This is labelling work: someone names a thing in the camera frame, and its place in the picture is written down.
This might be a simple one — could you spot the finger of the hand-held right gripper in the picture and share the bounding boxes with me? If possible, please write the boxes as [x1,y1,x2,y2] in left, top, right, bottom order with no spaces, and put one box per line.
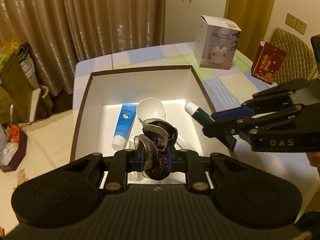
[202,104,305,151]
[211,78,312,123]

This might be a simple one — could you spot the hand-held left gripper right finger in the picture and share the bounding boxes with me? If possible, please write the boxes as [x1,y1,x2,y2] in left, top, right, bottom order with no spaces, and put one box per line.
[166,149,250,193]

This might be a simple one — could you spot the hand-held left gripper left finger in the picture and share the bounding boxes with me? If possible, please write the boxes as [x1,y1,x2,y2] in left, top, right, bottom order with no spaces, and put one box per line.
[64,148,147,193]

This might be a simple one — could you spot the dark velvet scrunchie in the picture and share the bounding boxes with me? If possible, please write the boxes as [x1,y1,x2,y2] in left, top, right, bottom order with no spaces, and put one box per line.
[139,120,179,180]

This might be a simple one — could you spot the dark green tube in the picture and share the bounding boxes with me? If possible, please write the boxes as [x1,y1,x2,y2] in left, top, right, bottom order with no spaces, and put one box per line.
[184,102,215,126]

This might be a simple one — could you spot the blue cream tube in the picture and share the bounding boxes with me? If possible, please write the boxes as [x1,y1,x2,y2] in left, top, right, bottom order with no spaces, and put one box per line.
[111,104,137,149]

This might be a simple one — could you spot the white rice spoon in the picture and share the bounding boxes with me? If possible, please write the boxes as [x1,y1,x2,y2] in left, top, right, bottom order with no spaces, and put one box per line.
[136,97,166,124]

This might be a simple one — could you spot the brown cardboard storage box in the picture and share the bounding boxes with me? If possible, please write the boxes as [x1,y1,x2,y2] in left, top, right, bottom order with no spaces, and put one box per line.
[69,65,215,183]

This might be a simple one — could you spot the dark red gift box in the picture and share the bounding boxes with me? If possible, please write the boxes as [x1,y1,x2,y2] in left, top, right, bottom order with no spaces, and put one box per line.
[251,41,287,85]

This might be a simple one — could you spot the white humidifier box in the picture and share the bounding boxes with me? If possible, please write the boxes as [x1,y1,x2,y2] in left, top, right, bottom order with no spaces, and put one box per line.
[194,14,242,70]

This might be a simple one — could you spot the quilted beige chair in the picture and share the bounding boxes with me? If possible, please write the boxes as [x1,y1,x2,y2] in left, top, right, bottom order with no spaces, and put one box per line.
[269,27,317,85]

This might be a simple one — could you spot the cream cartoon printed sheet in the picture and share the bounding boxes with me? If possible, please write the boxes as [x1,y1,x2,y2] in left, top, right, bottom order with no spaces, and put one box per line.
[0,109,77,195]

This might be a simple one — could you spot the mustard yellow curtain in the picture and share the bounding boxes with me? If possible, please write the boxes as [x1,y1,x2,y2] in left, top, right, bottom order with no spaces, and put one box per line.
[224,0,274,48]

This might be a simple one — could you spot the white carved chair back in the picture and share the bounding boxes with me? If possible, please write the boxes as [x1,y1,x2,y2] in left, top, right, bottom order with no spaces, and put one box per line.
[29,85,51,121]

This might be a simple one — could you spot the maroon tray box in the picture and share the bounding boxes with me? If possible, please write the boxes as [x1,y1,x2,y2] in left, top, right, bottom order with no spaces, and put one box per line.
[0,129,27,172]

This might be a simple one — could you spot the beige patterned curtain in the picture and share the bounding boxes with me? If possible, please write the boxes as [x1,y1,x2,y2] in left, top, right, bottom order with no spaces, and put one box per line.
[0,0,167,98]

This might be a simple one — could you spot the black and white bags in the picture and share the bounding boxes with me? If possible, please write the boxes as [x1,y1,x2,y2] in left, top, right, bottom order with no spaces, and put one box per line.
[17,42,32,64]

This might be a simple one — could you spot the yellow plastic bag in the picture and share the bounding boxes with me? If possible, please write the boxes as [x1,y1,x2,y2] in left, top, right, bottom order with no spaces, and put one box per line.
[0,37,21,56]

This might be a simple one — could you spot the beige wall socket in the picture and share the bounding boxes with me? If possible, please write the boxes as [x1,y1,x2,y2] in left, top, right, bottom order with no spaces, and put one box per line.
[286,13,307,36]

